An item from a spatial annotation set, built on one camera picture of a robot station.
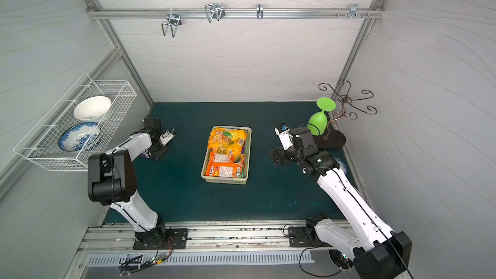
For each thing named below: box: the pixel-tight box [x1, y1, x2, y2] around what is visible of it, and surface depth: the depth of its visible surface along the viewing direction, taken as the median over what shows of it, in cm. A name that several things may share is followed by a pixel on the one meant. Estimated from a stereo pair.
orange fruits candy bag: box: [205, 151, 247, 179], surface depth 88 cm
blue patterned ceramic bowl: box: [58, 121, 101, 152], surface depth 65 cm
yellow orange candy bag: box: [207, 127, 247, 157], surface depth 93 cm
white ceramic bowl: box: [73, 95, 112, 122], surface depth 72 cm
